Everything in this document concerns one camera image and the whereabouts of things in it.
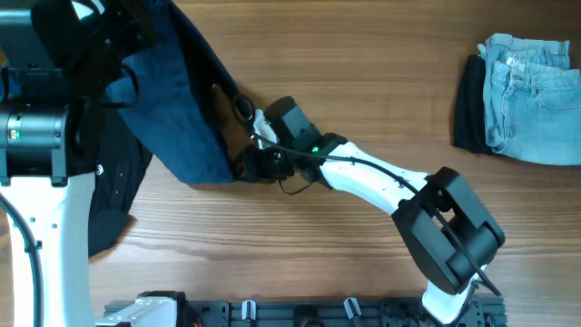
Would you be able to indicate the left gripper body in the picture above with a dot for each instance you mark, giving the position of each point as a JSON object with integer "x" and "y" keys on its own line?
{"x": 112, "y": 38}

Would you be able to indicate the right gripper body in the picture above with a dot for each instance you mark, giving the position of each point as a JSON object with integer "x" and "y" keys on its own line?
{"x": 269, "y": 163}

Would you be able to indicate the navy blue shorts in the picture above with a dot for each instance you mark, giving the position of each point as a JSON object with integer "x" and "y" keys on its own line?
{"x": 174, "y": 115}

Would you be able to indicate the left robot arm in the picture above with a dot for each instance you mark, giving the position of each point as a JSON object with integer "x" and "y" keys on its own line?
{"x": 47, "y": 204}

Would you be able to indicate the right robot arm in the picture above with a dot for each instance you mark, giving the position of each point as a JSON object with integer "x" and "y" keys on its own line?
{"x": 450, "y": 234}

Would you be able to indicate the black t-shirt with logo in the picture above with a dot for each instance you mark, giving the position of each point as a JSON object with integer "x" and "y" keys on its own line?
{"x": 103, "y": 144}

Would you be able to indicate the black folded garment under jeans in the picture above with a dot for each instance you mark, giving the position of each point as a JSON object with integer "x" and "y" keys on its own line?
{"x": 469, "y": 110}

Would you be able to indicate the light blue folded jeans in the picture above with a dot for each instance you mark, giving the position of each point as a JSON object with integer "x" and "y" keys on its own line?
{"x": 531, "y": 97}

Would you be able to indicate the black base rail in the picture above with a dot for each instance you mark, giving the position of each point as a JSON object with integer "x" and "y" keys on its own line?
{"x": 392, "y": 312}

